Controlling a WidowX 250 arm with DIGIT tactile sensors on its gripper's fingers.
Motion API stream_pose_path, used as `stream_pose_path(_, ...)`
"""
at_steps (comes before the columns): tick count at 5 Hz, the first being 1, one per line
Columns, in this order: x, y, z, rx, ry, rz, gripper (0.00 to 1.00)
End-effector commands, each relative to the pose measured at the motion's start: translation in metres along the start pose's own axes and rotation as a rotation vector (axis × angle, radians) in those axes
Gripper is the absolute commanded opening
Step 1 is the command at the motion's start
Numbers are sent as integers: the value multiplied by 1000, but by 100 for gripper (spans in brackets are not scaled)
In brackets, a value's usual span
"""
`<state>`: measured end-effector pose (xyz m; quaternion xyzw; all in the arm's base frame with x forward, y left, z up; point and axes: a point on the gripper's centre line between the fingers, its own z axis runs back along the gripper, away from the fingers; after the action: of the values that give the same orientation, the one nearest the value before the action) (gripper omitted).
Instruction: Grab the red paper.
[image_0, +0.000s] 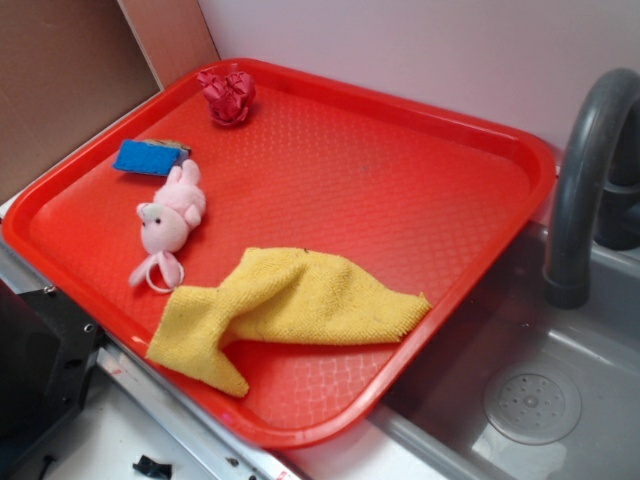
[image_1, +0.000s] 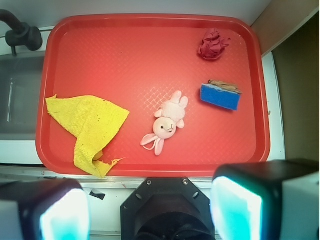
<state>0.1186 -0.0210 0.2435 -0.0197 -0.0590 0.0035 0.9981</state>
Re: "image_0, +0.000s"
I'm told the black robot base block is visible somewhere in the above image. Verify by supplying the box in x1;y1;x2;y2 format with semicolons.
1;284;103;469

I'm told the yellow microfiber cloth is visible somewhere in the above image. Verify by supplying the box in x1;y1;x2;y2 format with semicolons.
147;248;431;398

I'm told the pink plush bunny toy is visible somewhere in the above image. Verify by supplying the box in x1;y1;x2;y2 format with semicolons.
129;159;207;294

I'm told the red plastic tray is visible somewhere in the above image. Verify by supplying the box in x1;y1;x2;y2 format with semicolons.
2;59;556;450

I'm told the crumpled red paper ball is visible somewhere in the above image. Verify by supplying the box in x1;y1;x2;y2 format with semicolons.
197;70;256;127

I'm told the blue sponge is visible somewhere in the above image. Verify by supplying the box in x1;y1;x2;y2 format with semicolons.
112;139;191;176

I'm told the grey toy sink basin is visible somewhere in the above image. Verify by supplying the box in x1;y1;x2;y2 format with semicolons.
368;148;640;480

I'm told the round sink drain cover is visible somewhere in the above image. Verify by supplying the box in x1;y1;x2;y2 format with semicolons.
483;362;582;446

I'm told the grey toy faucet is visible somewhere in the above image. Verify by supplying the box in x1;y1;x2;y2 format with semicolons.
543;68;639;309

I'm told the black tape scrap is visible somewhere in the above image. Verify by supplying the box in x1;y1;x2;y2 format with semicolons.
132;455;173;480

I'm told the brown cardboard panel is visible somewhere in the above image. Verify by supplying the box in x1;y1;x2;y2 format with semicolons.
1;1;219;201

